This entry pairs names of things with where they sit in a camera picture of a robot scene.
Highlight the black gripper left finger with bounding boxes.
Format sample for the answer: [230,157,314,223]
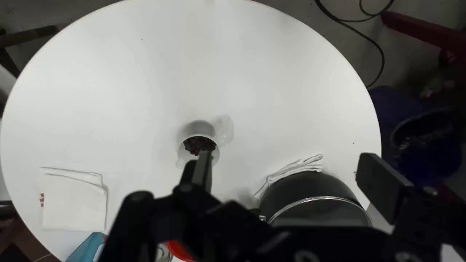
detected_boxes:
[177,148,215,195]

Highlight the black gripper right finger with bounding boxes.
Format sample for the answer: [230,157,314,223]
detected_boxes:
[355,151,418,227]

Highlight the clear glass jar dark contents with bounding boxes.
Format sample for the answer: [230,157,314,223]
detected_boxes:
[176,119,223,169]

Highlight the red bowl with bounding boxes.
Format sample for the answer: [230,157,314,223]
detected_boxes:
[157,239,196,262]

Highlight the glass pot lid black knob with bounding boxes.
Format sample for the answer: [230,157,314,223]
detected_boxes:
[266,195,370,230]

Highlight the dark blue bin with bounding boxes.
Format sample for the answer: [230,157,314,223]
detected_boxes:
[368,86,463,186]

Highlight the black cooking pot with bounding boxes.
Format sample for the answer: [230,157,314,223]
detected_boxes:
[256,170,373,230]

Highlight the black floor cable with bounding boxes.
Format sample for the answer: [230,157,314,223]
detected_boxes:
[313,0,397,90]

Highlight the black camera stand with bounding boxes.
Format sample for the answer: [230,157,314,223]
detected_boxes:
[0,22,65,78]

